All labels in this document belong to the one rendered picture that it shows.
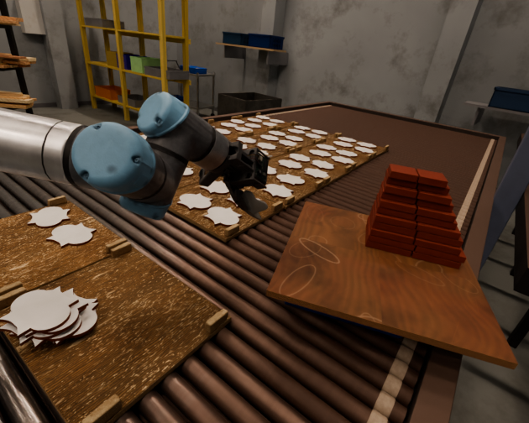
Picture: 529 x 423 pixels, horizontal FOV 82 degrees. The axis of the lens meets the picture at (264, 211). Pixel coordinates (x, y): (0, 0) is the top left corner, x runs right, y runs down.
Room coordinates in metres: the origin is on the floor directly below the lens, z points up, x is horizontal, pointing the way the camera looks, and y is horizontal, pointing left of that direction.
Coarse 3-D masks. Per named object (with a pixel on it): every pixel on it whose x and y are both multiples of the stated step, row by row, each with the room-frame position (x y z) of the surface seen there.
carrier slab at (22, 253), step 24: (24, 216) 0.85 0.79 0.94; (72, 216) 0.88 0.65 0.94; (0, 240) 0.71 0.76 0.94; (24, 240) 0.72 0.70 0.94; (96, 240) 0.76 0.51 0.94; (0, 264) 0.61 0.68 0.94; (24, 264) 0.62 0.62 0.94; (48, 264) 0.63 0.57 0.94; (72, 264) 0.64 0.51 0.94; (0, 288) 0.53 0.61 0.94
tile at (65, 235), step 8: (80, 224) 0.83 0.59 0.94; (56, 232) 0.77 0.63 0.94; (64, 232) 0.77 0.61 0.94; (72, 232) 0.78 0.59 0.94; (80, 232) 0.78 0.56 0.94; (88, 232) 0.79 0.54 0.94; (48, 240) 0.73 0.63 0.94; (56, 240) 0.73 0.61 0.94; (64, 240) 0.73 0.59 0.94; (72, 240) 0.74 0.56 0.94; (80, 240) 0.74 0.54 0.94; (88, 240) 0.75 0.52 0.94
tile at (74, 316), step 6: (72, 288) 0.51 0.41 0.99; (66, 294) 0.49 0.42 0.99; (72, 294) 0.49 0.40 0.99; (72, 306) 0.46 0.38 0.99; (78, 306) 0.46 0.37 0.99; (84, 306) 0.47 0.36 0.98; (72, 312) 0.44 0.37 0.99; (78, 312) 0.45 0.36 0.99; (72, 318) 0.43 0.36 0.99; (66, 324) 0.41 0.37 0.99; (72, 324) 0.42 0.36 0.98; (54, 330) 0.40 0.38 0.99; (60, 330) 0.40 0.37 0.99
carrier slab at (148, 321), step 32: (128, 256) 0.71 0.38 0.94; (64, 288) 0.56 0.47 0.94; (96, 288) 0.57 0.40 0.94; (128, 288) 0.58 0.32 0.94; (160, 288) 0.59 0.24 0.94; (128, 320) 0.48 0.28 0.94; (160, 320) 0.49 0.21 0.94; (192, 320) 0.50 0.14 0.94; (32, 352) 0.38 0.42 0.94; (64, 352) 0.39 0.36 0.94; (96, 352) 0.39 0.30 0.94; (128, 352) 0.40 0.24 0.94; (160, 352) 0.41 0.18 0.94; (192, 352) 0.43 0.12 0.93; (64, 384) 0.32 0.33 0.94; (96, 384) 0.33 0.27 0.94; (128, 384) 0.34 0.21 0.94; (64, 416) 0.27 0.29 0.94
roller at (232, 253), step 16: (176, 224) 0.95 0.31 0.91; (208, 240) 0.86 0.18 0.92; (224, 256) 0.81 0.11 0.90; (240, 256) 0.79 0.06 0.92; (256, 272) 0.74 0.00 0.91; (272, 272) 0.73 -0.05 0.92; (336, 320) 0.58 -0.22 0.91; (368, 336) 0.54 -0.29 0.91; (384, 336) 0.54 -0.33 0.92; (400, 352) 0.50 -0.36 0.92; (416, 368) 0.47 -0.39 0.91
